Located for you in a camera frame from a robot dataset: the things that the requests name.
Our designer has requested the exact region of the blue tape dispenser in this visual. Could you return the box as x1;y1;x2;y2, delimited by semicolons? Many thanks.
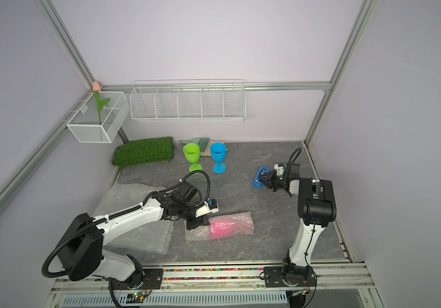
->
252;166;270;189

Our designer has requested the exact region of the pink plastic wine glass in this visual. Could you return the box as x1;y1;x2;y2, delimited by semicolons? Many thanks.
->
210;215;254;239

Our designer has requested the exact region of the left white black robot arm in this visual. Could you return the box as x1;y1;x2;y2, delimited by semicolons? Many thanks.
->
41;180;219;289

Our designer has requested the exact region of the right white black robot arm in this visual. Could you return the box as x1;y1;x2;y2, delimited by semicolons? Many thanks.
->
258;165;337;290

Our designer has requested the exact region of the bubble wrap sheet stack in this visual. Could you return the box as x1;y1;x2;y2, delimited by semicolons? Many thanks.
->
92;182;174;257

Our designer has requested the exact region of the green plastic wine glass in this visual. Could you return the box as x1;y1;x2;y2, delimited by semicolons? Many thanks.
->
183;143;202;172

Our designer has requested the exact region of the blue plastic wine glass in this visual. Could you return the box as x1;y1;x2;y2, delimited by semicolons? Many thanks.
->
210;142;227;174

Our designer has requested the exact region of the beige cloth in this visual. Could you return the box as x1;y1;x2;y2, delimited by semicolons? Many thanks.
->
200;140;224;157

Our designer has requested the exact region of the green artificial grass mat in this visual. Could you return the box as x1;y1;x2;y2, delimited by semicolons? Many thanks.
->
111;137;174;168

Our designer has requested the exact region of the artificial pink tulip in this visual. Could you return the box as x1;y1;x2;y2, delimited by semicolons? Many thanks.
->
92;81;110;124

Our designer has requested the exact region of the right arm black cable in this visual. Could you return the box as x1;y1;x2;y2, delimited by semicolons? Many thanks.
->
286;147;303;178

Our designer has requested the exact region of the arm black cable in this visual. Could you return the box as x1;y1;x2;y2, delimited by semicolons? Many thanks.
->
286;147;303;178
41;170;211;278

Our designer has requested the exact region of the long white wire shelf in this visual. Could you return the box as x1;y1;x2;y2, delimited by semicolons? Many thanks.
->
130;79;247;121

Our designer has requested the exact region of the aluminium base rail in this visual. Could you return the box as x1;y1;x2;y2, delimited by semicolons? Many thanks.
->
42;261;383;308

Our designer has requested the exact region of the small white wire basket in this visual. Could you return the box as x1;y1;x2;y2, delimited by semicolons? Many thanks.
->
66;91;130;144

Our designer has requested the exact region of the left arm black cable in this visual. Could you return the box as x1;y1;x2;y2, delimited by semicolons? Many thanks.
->
41;170;211;278

